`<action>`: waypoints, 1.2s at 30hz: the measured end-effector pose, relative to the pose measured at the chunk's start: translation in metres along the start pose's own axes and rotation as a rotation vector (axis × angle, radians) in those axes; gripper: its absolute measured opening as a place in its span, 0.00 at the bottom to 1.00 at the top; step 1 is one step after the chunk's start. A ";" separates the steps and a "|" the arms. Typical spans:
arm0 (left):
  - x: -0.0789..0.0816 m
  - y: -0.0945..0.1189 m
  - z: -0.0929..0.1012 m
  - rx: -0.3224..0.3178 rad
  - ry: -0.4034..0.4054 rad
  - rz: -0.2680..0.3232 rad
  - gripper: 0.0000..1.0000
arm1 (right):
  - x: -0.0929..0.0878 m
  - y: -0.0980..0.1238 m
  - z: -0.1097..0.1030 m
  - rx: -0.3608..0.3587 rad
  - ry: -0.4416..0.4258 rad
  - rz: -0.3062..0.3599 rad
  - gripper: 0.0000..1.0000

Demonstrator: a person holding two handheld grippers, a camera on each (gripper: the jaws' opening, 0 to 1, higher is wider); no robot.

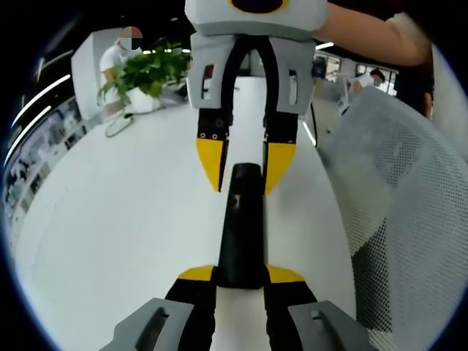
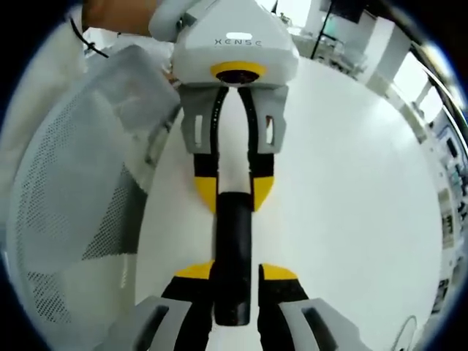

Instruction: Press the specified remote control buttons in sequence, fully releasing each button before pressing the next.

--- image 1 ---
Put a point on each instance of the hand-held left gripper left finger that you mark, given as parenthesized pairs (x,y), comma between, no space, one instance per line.
(190,292)

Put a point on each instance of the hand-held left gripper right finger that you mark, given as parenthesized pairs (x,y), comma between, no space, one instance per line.
(289,292)

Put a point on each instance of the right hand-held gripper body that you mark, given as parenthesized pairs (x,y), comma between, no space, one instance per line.
(219,18)

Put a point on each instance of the black remote control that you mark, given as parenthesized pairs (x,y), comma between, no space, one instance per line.
(243,237)

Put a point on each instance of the green potted plant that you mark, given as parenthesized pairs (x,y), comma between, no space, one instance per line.
(146,73)

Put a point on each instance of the white stand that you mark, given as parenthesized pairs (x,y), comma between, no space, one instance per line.
(343,95)

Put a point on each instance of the white ceiling light strip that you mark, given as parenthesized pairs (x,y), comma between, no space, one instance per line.
(55,58)
(40,97)
(324,45)
(27,131)

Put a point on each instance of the white mesh chair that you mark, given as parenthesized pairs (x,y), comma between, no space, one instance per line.
(402,183)

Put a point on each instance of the white square pillar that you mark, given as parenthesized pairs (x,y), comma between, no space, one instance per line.
(86,73)

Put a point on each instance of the white display wall shelf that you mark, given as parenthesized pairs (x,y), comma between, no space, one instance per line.
(36,157)

